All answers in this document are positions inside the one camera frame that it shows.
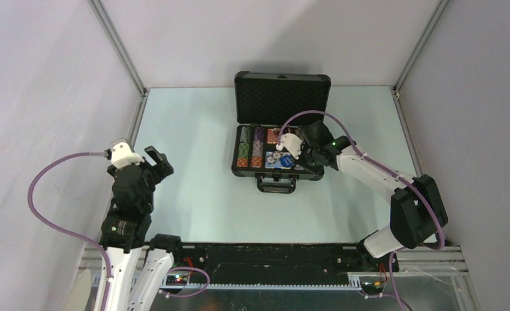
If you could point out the purple chip stack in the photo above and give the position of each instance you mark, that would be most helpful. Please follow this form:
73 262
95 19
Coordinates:
258 138

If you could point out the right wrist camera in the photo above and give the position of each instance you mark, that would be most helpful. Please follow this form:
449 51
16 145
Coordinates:
291 143

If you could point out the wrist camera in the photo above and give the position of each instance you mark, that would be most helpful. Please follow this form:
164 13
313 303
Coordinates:
291 143
121 154

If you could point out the green blue chip stack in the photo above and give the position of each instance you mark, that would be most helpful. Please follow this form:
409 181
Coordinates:
245 135

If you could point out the blue playing card box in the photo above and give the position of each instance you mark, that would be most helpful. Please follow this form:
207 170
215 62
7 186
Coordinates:
276 165

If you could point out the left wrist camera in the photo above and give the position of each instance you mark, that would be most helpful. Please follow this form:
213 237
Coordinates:
121 154

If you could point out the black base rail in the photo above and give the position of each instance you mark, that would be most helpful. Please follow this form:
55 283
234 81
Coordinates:
283 264

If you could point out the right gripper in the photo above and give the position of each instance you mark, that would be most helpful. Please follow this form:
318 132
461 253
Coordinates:
306 146

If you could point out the blue round button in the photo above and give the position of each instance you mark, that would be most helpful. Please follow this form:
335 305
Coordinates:
286 161

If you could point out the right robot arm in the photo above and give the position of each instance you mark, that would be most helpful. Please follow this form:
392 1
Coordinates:
416 208

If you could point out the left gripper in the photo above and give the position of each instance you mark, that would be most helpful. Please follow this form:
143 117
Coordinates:
164 168

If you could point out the black poker set case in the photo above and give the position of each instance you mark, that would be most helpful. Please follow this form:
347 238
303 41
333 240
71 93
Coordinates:
276 100

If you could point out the red playing card box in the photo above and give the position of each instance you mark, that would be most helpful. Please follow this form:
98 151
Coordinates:
272 135

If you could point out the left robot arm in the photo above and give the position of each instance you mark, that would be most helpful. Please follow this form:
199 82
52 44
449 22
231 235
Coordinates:
133 269

